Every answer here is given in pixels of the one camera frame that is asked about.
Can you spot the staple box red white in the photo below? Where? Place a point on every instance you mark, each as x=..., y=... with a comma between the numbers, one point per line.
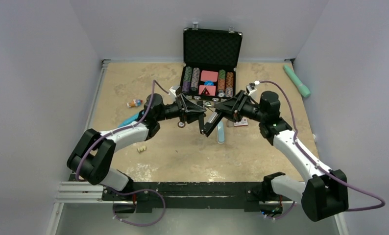
x=243, y=122

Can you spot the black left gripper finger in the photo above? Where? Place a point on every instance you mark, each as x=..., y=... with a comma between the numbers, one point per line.
x=192, y=107
x=201, y=125

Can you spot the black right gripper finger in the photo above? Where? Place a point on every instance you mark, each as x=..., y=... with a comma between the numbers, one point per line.
x=217, y=115
x=230, y=106

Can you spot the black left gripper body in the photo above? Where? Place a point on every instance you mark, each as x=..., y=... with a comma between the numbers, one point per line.
x=176, y=110

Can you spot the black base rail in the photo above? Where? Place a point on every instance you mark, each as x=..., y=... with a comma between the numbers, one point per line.
x=245, y=196

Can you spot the pink card deck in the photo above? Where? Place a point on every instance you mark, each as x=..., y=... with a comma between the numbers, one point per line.
x=207, y=75

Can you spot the light blue stapler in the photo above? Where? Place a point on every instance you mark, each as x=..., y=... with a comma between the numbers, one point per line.
x=220, y=133

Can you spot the small beige staple strip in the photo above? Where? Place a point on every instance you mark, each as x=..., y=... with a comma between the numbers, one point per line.
x=141, y=149

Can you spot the teal green cylinder tool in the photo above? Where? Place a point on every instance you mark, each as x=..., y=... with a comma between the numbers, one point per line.
x=303, y=89

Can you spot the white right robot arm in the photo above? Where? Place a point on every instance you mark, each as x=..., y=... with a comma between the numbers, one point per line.
x=319, y=194

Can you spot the black stapler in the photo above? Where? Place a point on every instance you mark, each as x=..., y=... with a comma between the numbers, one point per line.
x=212, y=122

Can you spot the black poker chip case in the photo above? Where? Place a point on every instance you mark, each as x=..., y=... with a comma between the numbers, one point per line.
x=210, y=50

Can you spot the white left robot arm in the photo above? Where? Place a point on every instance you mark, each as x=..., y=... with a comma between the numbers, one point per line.
x=92, y=156

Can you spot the small toy bottle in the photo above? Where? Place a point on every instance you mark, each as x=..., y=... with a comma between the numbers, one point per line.
x=134, y=103

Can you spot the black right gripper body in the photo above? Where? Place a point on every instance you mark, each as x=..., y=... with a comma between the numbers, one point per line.
x=249, y=109

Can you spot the blue marker pen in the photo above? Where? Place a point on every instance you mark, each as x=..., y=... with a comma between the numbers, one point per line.
x=135, y=118

